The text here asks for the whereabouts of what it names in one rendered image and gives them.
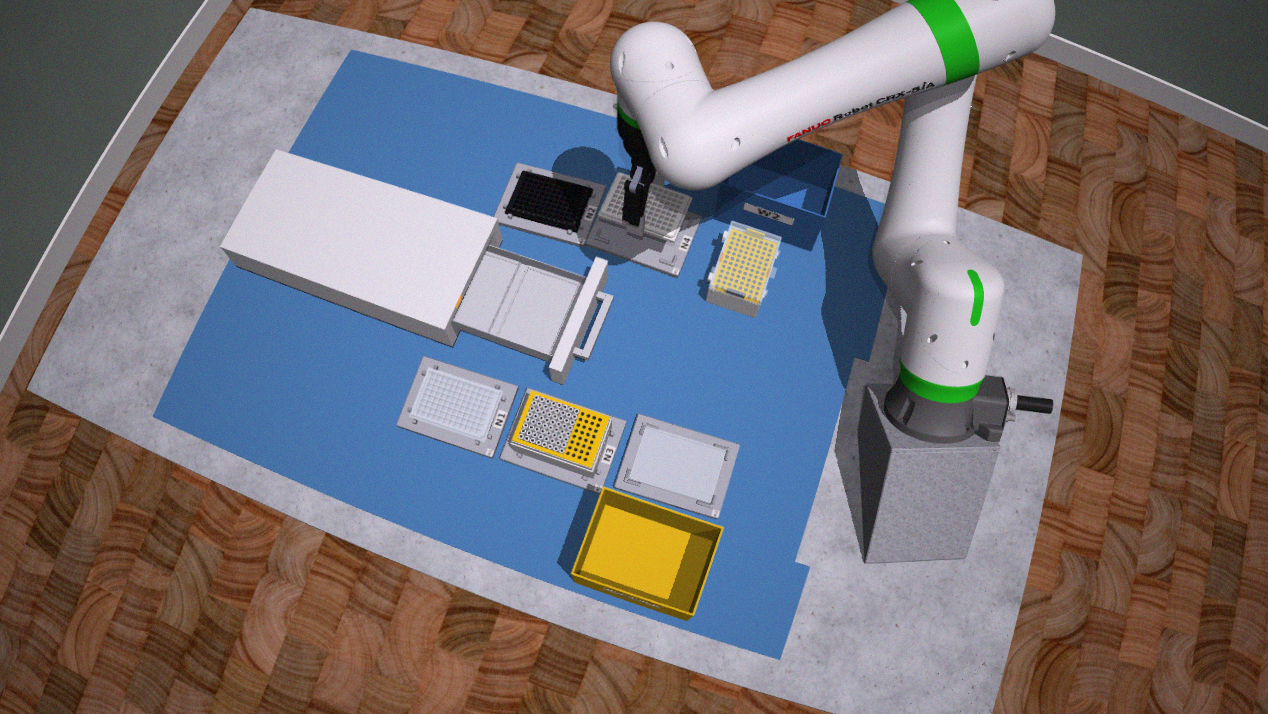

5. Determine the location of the blue bench mat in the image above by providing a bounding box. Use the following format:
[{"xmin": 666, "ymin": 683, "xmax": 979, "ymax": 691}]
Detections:
[{"xmin": 152, "ymin": 49, "xmax": 888, "ymax": 659}]

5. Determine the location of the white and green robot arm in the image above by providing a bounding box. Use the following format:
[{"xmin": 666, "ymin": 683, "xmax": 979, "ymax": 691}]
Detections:
[{"xmin": 610, "ymin": 0, "xmax": 1055, "ymax": 444}]

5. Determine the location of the yellow open bin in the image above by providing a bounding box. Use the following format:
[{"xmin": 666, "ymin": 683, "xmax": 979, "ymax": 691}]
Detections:
[{"xmin": 571, "ymin": 487, "xmax": 724, "ymax": 621}]

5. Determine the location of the dark blue open bin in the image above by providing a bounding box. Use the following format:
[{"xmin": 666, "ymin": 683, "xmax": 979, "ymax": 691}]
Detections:
[{"xmin": 713, "ymin": 140, "xmax": 843, "ymax": 252}]

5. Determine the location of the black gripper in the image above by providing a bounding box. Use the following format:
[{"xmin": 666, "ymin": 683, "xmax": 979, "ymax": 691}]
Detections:
[{"xmin": 623, "ymin": 141, "xmax": 664, "ymax": 236}]

